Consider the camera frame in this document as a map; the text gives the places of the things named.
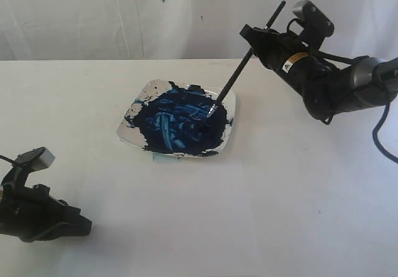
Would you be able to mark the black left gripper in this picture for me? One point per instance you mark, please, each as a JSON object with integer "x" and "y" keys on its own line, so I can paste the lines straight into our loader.
{"x": 41, "y": 218}

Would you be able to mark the white plate with blue paint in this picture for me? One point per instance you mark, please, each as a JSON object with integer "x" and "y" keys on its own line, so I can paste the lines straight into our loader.
{"x": 169, "y": 118}

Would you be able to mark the white paper sheet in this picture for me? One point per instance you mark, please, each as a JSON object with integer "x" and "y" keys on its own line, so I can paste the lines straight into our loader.
{"x": 195, "y": 217}

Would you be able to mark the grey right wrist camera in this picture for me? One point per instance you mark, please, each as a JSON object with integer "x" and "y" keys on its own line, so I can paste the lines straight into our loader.
{"x": 316, "y": 26}

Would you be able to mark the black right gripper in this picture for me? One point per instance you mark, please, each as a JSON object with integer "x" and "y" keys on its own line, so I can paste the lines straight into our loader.
{"x": 280, "y": 53}

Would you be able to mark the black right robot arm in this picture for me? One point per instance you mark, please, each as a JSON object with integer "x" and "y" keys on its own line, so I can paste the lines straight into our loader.
{"x": 326, "y": 90}

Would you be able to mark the black paintbrush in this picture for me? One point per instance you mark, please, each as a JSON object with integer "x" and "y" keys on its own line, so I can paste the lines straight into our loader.
{"x": 238, "y": 70}

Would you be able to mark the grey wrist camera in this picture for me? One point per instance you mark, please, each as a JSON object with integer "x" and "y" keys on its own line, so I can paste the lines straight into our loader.
{"x": 316, "y": 26}
{"x": 36, "y": 159}

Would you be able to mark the white backdrop curtain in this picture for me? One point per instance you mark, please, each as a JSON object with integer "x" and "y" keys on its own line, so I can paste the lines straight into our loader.
{"x": 178, "y": 29}

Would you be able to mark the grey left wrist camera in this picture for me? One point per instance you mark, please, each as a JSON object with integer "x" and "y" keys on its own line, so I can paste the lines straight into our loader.
{"x": 36, "y": 159}

